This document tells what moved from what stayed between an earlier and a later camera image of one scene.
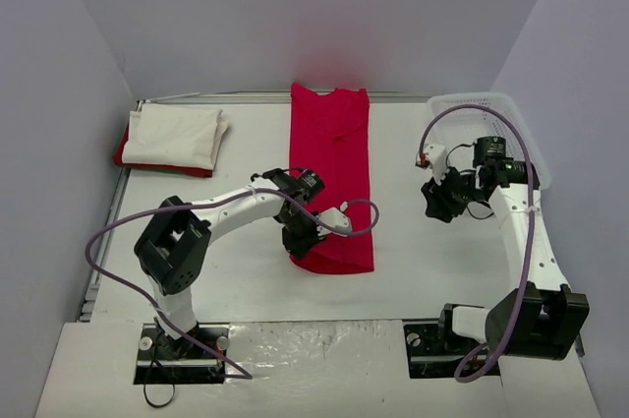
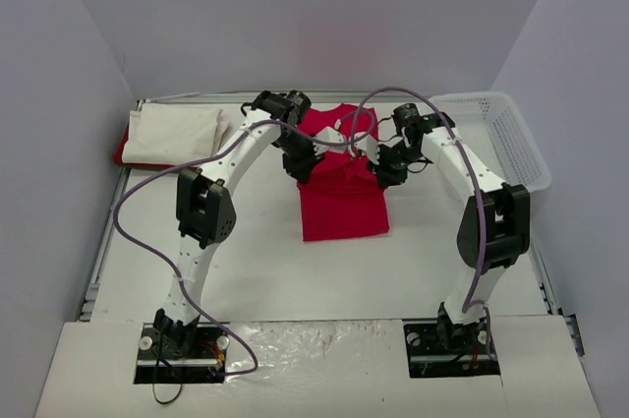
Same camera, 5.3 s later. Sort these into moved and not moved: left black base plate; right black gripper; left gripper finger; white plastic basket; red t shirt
Moved: red t shirt; right black gripper; left gripper finger
Not moved: left black base plate; white plastic basket
